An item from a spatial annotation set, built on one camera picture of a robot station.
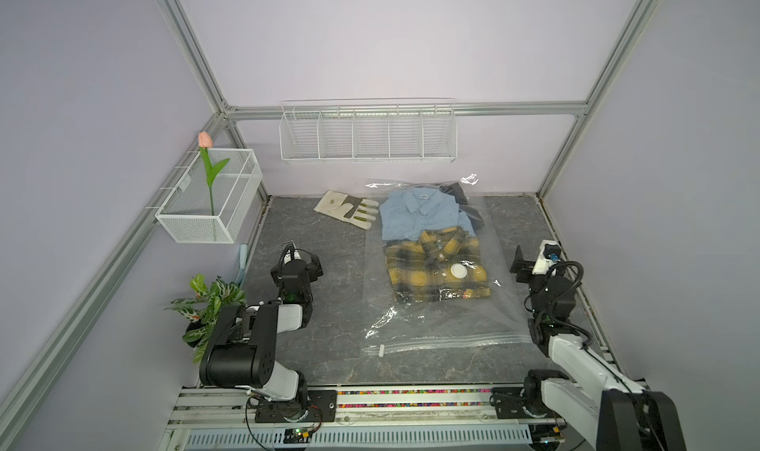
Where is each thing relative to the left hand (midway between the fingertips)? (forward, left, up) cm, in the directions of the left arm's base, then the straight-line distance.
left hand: (298, 259), depth 92 cm
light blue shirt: (+20, -36, -4) cm, 41 cm away
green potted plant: (-23, +13, +17) cm, 31 cm away
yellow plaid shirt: (-3, -46, -6) cm, 47 cm away
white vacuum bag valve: (-6, -51, -4) cm, 51 cm away
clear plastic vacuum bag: (-22, -59, -6) cm, 63 cm away
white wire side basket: (+6, +17, +23) cm, 29 cm away
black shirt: (+30, -56, -2) cm, 64 cm away
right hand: (-9, -69, +11) cm, 71 cm away
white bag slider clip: (-28, -25, -6) cm, 38 cm away
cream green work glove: (+26, -17, -8) cm, 32 cm away
